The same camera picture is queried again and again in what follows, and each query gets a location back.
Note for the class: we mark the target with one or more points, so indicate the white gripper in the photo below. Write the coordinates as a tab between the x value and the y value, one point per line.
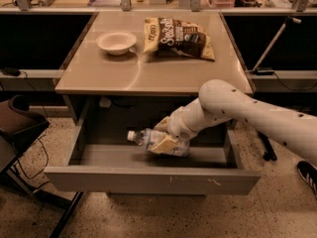
175	124

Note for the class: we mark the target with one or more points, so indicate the clear plastic water bottle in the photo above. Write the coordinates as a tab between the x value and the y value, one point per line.
146	138

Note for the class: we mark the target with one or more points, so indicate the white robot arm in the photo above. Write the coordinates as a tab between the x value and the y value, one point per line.
219	101

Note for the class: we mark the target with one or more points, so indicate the open grey top drawer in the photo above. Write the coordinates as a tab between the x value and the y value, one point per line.
102	159

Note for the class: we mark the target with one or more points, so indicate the grey cabinet desk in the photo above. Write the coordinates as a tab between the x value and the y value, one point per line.
91	72

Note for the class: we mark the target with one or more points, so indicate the brown chip bag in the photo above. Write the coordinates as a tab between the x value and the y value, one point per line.
183	38

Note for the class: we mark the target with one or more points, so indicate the white bowl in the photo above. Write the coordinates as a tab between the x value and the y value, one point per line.
116	43

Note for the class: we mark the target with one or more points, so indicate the black table leg stand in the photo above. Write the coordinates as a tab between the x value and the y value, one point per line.
269	153

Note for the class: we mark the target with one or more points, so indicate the dark brown chair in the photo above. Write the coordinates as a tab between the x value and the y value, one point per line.
19	126

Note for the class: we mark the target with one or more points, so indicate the black and white sneaker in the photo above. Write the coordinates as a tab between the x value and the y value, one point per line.
309	174

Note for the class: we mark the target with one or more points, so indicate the black power adapter left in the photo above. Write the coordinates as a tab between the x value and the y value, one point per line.
10	71

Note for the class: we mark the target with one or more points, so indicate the white rod with black base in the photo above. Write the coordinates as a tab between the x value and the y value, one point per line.
257	69

